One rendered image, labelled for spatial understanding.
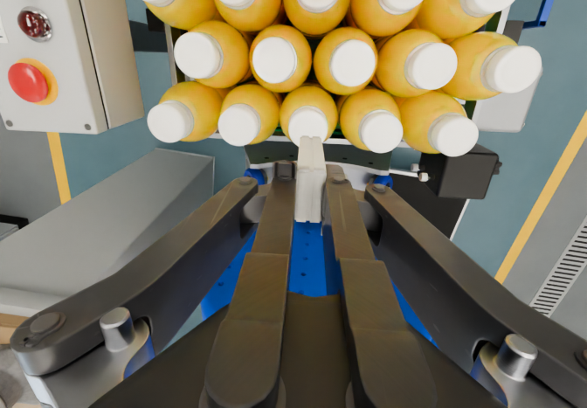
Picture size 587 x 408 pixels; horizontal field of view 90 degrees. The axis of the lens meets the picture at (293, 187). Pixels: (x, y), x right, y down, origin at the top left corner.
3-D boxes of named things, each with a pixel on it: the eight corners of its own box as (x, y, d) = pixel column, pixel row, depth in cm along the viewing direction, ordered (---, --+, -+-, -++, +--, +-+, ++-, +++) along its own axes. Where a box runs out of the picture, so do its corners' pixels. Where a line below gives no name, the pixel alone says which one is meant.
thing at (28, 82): (24, 100, 30) (13, 101, 29) (10, 61, 28) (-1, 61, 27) (58, 101, 29) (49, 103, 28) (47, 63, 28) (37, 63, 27)
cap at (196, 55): (204, 86, 30) (198, 87, 28) (173, 56, 29) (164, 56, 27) (229, 55, 28) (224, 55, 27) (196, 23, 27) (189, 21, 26)
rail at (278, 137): (191, 132, 45) (183, 136, 43) (190, 127, 45) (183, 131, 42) (453, 144, 44) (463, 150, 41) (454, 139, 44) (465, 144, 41)
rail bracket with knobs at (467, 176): (402, 172, 52) (423, 197, 42) (410, 131, 49) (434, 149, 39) (459, 175, 51) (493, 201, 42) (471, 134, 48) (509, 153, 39)
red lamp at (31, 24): (29, 38, 27) (17, 37, 26) (21, 10, 26) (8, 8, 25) (52, 38, 27) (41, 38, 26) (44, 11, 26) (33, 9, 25)
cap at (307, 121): (289, 106, 30) (288, 109, 28) (328, 107, 30) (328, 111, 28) (288, 143, 32) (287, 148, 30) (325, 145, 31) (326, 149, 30)
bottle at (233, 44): (244, 90, 47) (207, 108, 30) (210, 56, 46) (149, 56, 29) (273, 55, 45) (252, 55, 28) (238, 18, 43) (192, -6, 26)
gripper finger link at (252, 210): (293, 227, 14) (231, 224, 14) (297, 184, 18) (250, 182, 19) (295, 199, 13) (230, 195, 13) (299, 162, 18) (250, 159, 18)
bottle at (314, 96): (287, 78, 46) (274, 90, 29) (332, 79, 46) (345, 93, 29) (286, 122, 49) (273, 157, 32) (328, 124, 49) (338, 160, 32)
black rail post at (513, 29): (467, 47, 43) (499, 45, 36) (473, 24, 42) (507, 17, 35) (482, 48, 43) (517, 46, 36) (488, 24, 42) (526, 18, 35)
